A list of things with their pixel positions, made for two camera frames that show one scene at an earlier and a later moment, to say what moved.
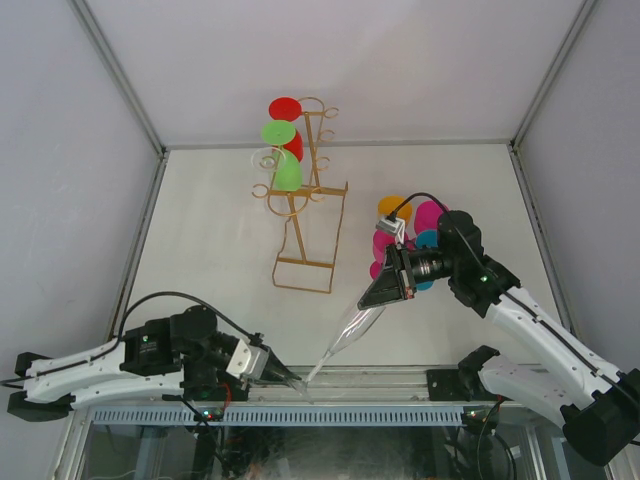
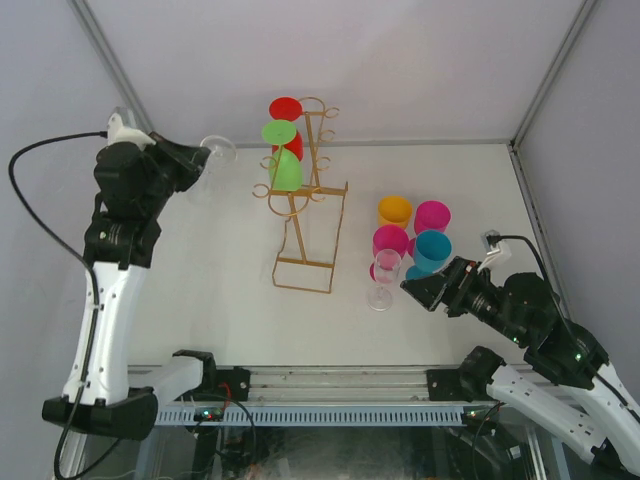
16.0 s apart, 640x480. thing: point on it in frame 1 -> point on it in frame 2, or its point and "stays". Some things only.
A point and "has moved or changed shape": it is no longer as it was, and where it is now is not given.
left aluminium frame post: [85, 11] stays
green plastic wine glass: [287, 168] stays
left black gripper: [275, 370] -> [189, 160]
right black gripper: [395, 282] -> [455, 278]
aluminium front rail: [338, 385] stays
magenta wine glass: [382, 239] stays
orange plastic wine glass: [390, 203] stays
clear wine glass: [356, 327] has moved or changed shape
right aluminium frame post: [585, 8] stays
